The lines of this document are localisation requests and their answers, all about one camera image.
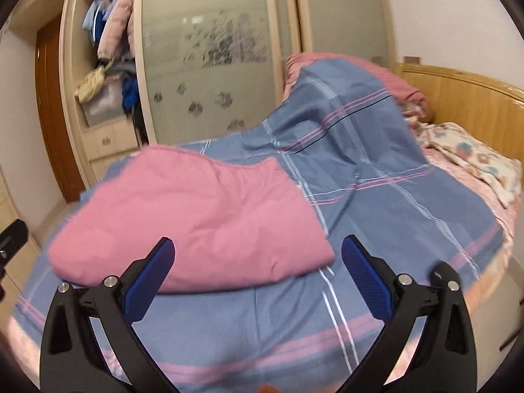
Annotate frosted plain sliding door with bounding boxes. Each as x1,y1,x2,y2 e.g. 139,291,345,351
292,0,394,70

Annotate wooden headboard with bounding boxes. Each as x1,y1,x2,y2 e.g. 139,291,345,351
395,63,524,164

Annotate translucent storage box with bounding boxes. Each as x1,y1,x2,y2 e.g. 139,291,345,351
82,82,125,127

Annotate blue hanging jackets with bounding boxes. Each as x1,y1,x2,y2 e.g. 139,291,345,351
82,0,115,44

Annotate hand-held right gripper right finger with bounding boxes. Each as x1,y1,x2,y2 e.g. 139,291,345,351
341,235,477,393

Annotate blue plaid quilt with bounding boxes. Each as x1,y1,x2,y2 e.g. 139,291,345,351
10,55,504,393

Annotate yellow cloth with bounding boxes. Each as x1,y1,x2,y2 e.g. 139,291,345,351
76,65,109,105

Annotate cream wardrobe drawer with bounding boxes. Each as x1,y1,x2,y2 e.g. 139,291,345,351
90,151,142,183
88,125,140,158

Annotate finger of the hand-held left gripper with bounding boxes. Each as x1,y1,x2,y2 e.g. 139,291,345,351
0,219,29,273

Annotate floral blanket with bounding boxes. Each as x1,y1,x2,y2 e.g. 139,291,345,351
403,121,524,207

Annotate frosted flower-print sliding door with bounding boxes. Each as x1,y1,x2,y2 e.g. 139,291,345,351
135,0,304,148

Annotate brown wooden door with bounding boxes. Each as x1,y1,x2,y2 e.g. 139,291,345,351
35,18,86,203

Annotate blue cloth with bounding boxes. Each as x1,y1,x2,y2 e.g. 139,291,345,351
121,76,139,115

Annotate pink quilt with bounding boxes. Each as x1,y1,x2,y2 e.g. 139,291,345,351
284,52,428,117

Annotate cream wardrobe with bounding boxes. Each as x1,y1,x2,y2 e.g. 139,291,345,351
59,0,398,197

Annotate pink and cream hooded jacket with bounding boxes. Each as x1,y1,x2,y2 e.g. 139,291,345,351
47,145,336,295

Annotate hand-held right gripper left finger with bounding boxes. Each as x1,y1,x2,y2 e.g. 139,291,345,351
40,236,181,393

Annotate dark cloth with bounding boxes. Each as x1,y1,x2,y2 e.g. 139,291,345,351
131,102,149,148

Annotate grey folded clothes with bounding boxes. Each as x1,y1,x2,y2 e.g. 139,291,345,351
104,59,136,84

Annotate pink down jacket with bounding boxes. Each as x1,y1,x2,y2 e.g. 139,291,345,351
96,0,137,66

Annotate cream side cabinet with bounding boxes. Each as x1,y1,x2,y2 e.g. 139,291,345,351
0,168,42,308

